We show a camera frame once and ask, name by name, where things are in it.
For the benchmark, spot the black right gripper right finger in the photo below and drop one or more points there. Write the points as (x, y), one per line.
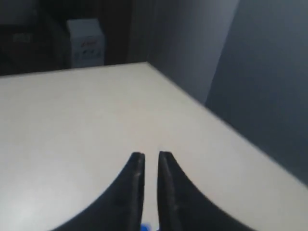
(181, 206)

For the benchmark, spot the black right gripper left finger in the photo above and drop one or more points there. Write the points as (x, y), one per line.
(120, 207)

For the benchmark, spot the blue-capped tube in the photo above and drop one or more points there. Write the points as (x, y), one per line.
(147, 227)

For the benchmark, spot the white cardboard box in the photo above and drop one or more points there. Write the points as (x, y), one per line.
(87, 43)

